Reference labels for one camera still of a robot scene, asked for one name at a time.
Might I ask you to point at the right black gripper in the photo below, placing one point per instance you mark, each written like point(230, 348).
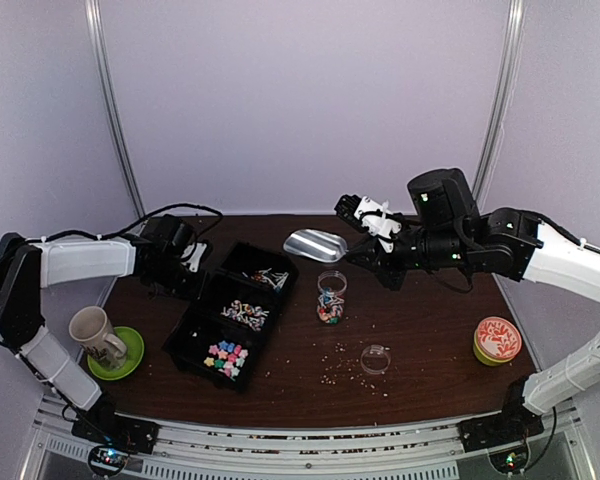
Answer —
point(370, 249)

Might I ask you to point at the clear plastic jar lid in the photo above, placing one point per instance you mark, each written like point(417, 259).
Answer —
point(375, 359)

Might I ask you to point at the left aluminium frame post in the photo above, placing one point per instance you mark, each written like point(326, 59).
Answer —
point(98, 42)

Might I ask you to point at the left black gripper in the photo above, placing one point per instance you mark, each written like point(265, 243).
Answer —
point(197, 289)

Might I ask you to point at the beige ceramic mug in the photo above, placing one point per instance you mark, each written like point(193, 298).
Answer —
point(92, 329)

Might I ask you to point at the green saucer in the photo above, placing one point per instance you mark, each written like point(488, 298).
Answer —
point(135, 352)

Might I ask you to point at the black three-compartment candy bin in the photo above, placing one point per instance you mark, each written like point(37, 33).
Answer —
point(223, 332)

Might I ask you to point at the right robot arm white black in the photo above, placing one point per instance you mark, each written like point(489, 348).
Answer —
point(450, 232)

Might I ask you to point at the clear plastic jar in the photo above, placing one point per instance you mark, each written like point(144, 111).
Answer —
point(331, 286)

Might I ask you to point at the right aluminium frame post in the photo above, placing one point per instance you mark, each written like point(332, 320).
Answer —
point(503, 94)

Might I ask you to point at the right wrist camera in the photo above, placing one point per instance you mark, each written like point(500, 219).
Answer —
point(368, 216)

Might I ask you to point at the aluminium frame post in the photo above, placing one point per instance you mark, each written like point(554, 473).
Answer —
point(503, 94)
point(98, 42)

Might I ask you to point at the metal scoop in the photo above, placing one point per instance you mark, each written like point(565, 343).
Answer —
point(316, 245)

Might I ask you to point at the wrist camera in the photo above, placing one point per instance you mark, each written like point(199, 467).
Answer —
point(368, 216)
point(194, 254)

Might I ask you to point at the green tin orange patterned lid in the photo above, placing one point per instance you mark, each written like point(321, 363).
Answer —
point(496, 341)

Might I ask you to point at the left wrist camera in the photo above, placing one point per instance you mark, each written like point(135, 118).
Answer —
point(194, 254)

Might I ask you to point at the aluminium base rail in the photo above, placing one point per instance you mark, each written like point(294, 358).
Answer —
point(422, 450)

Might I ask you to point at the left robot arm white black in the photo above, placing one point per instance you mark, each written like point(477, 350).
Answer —
point(44, 280)

